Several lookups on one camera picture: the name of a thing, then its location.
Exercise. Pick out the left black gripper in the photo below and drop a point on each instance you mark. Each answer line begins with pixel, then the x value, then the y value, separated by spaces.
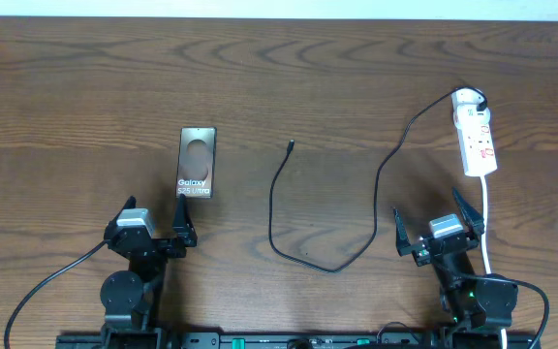
pixel 185 237

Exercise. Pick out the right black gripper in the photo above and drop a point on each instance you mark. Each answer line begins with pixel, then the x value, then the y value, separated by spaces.
pixel 421 254

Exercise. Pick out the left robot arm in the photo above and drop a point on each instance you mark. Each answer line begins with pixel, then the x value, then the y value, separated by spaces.
pixel 131 297

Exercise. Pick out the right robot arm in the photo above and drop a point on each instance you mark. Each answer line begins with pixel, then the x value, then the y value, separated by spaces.
pixel 478 304

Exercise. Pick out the white power strip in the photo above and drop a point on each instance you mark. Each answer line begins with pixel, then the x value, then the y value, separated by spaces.
pixel 475 140

